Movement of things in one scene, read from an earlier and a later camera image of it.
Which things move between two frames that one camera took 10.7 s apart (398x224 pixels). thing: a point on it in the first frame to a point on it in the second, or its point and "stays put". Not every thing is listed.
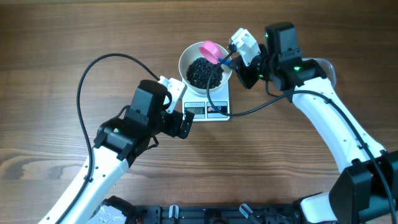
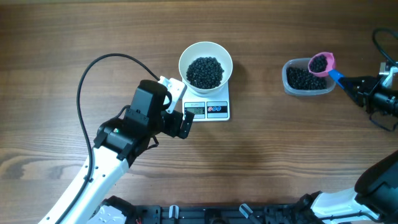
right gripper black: [241, 73] to [365, 93]
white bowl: [193, 51] stays put
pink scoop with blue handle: [212, 51] to [322, 64]
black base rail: [285, 213] stays put
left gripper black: [179, 123] stays put
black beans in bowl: [198, 72] stays put
